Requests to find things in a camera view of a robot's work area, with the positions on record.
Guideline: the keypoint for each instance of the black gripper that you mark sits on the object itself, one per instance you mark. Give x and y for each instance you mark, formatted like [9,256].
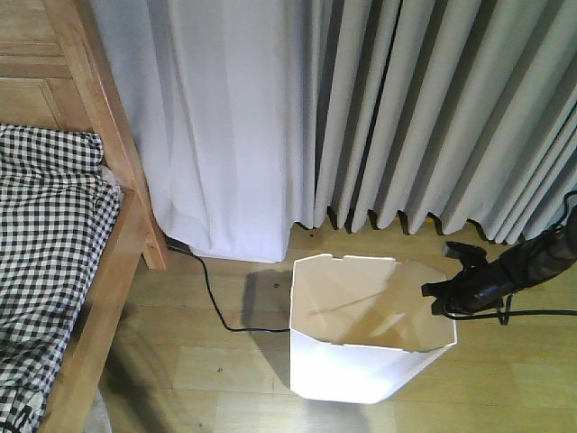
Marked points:
[470,291]

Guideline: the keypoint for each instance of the white plastic trash bin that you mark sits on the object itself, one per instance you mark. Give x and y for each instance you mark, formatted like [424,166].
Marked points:
[360,328]

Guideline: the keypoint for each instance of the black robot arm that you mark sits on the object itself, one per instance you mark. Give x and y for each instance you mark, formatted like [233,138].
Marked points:
[529,264]

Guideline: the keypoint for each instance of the grey curtain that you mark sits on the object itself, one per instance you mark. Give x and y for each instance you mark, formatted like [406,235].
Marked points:
[464,111]

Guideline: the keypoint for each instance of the white sheer curtain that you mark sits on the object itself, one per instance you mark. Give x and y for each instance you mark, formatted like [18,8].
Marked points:
[214,93]

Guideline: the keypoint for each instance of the black white checkered blanket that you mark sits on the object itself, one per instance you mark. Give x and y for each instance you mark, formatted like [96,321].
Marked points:
[59,204]

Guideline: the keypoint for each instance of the wooden bed frame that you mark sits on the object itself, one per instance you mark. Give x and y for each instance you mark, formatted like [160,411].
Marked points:
[55,75]

